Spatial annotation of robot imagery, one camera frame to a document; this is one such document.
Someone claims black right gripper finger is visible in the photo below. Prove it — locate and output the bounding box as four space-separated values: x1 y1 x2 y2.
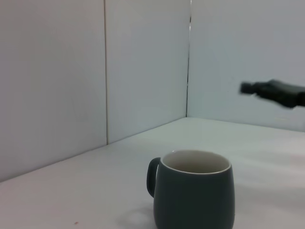
239 81 257 96

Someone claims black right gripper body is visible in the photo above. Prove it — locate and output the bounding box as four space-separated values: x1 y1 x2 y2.
254 79 305 109

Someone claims grey ceramic cup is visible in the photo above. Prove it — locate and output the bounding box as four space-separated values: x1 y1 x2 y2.
146 149 236 229

